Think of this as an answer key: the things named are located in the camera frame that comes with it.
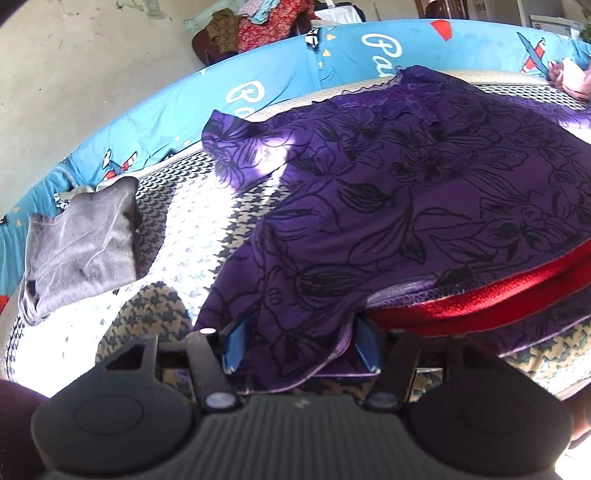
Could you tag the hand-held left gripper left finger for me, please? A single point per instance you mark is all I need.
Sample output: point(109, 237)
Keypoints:
point(235, 346)

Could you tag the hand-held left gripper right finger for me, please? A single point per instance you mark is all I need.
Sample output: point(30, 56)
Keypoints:
point(368, 346)

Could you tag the purple floral garment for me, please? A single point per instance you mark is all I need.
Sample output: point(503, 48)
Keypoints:
point(415, 194)

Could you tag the pile of pastel clothes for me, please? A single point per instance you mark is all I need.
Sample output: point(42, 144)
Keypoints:
point(261, 9)

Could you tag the houndstooth bed mat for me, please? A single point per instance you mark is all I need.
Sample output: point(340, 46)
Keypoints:
point(184, 240)

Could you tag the grey folded garment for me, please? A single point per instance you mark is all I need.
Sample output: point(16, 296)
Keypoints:
point(78, 249)

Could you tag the brown patterned garment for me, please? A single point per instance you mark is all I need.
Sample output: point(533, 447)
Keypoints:
point(224, 30)

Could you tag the teal pillow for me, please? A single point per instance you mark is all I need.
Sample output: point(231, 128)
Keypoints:
point(196, 22)

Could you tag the pink garment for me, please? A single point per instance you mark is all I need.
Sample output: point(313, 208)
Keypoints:
point(572, 78)

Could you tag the white chest freezer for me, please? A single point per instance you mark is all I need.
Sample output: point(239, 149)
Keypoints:
point(554, 23)

